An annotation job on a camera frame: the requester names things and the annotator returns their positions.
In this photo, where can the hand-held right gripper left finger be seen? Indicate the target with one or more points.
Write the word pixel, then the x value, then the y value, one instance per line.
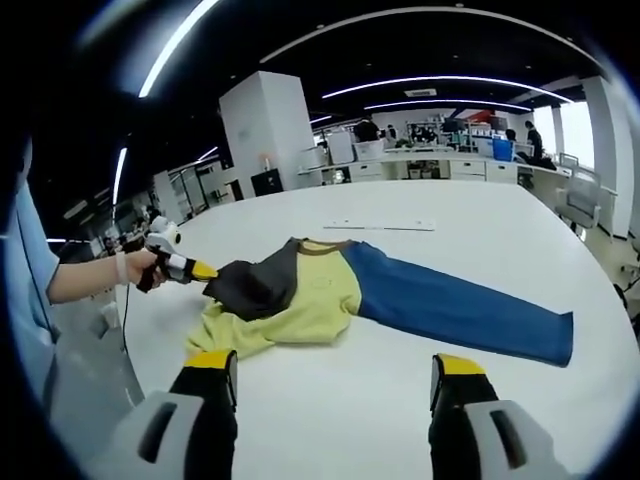
pixel 210 415

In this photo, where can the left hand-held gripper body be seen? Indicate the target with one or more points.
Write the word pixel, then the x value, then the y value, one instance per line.
pixel 162 235

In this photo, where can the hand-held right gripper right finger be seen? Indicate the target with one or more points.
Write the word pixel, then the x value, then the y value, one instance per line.
pixel 460 415

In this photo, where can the yellow garment with colour-block sleeves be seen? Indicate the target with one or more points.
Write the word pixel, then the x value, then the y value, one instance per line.
pixel 320 300

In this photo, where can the person's left hand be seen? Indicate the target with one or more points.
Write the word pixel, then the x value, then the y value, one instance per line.
pixel 139 267

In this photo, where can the short ceiling light strip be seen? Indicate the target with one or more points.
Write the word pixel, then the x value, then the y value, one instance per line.
pixel 120 175

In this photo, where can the small black cabinet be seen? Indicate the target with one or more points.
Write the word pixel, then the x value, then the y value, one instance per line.
pixel 267 182

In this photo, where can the person's light blue shirt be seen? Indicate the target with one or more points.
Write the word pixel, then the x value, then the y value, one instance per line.
pixel 27 280

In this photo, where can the white square pillar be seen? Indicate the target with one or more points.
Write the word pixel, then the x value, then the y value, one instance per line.
pixel 265 130

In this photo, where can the long ceiling light strip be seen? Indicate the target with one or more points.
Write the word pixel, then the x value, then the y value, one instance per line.
pixel 177 47

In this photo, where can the white boxy appliance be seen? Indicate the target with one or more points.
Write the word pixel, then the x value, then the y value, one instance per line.
pixel 342 147

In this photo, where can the white storage bin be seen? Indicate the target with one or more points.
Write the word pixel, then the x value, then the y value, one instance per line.
pixel 368 150

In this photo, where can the white office chair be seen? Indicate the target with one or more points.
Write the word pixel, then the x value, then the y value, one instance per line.
pixel 580 202

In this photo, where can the long white counter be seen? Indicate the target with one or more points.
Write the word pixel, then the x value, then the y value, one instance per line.
pixel 435 167

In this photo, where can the blue storage box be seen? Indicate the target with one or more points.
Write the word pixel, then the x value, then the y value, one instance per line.
pixel 503 149

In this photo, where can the curved ceiling light strip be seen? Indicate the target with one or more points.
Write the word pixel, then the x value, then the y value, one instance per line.
pixel 450 102
pixel 450 78

